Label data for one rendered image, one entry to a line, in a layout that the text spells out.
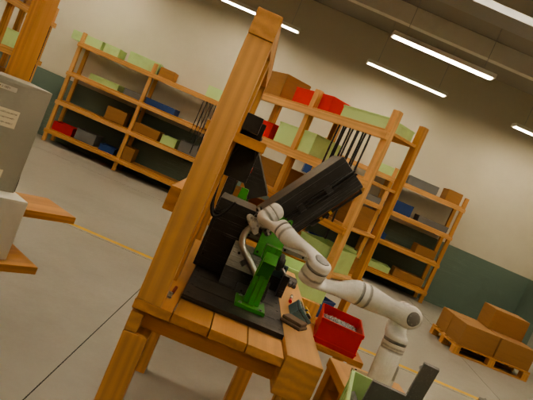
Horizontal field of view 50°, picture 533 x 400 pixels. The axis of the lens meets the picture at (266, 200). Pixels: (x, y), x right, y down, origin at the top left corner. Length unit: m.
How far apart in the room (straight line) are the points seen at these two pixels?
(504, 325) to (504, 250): 3.64
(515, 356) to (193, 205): 7.34
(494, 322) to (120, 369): 7.41
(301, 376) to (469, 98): 10.44
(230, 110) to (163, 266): 0.57
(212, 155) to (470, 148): 10.42
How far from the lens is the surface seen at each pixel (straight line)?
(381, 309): 2.18
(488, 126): 12.26
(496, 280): 12.58
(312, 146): 5.75
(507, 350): 8.79
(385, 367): 2.28
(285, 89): 6.45
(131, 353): 2.09
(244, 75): 1.93
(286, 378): 2.08
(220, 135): 1.92
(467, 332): 8.42
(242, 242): 2.53
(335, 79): 11.67
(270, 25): 1.95
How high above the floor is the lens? 1.52
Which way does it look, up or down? 5 degrees down
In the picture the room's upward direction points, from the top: 23 degrees clockwise
